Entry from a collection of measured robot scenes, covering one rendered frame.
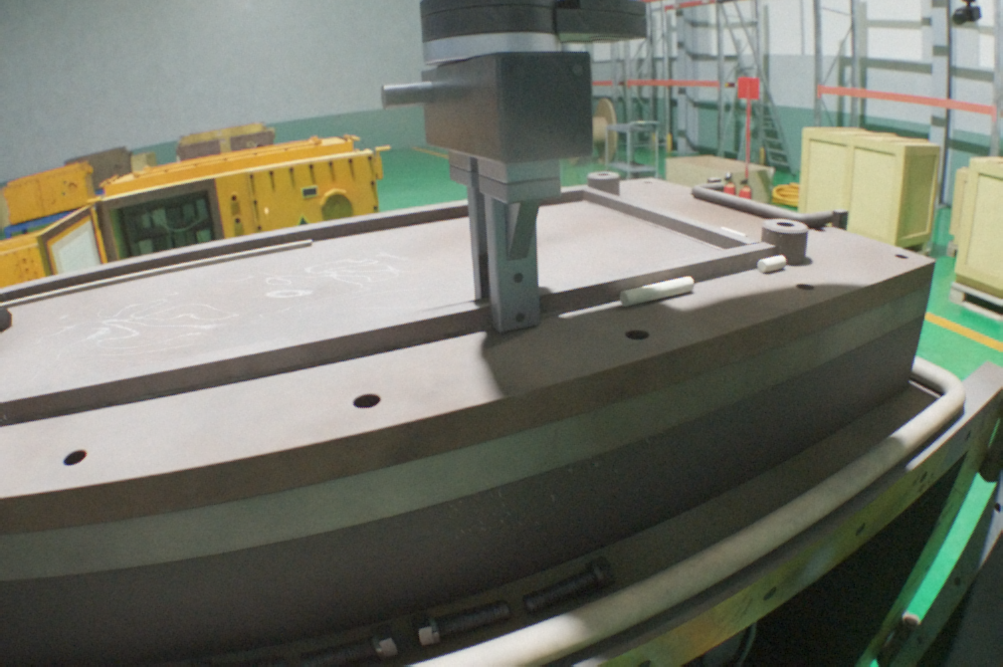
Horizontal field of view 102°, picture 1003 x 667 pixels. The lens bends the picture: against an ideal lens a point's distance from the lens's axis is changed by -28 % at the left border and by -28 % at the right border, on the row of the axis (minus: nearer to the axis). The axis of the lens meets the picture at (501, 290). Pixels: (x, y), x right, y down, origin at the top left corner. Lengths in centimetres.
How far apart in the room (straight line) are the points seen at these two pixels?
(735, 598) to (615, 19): 34
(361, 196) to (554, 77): 267
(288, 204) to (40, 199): 704
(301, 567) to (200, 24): 1567
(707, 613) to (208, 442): 28
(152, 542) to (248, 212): 267
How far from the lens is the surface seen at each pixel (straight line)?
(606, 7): 32
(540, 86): 25
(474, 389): 27
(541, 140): 25
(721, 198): 66
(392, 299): 39
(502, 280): 31
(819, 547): 41
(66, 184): 934
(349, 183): 289
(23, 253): 679
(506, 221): 30
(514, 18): 28
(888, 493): 47
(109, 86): 1617
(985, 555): 80
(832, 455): 48
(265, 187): 286
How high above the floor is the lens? 150
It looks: 21 degrees down
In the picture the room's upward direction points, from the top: 3 degrees counter-clockwise
